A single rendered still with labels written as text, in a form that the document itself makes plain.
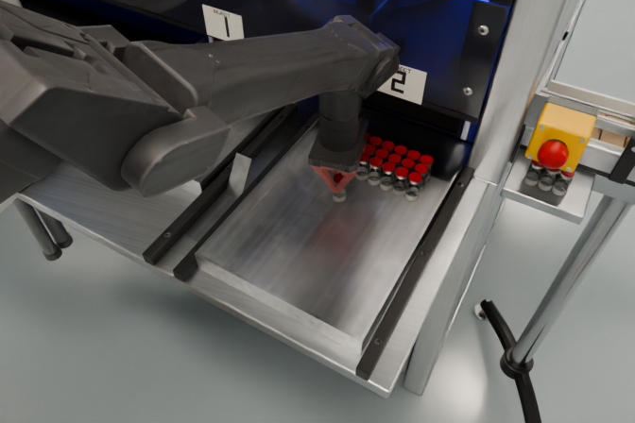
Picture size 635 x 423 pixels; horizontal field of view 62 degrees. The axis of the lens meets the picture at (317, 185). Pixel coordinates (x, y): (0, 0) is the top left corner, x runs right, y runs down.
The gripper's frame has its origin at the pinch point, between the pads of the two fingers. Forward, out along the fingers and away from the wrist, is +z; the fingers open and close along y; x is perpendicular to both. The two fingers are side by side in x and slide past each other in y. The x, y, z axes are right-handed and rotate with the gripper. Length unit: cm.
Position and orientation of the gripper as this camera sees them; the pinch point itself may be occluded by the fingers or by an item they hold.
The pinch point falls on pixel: (337, 181)
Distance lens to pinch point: 81.4
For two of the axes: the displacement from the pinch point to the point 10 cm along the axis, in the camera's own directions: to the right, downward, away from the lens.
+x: -9.6, -2.0, 1.9
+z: 0.1, 6.7, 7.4
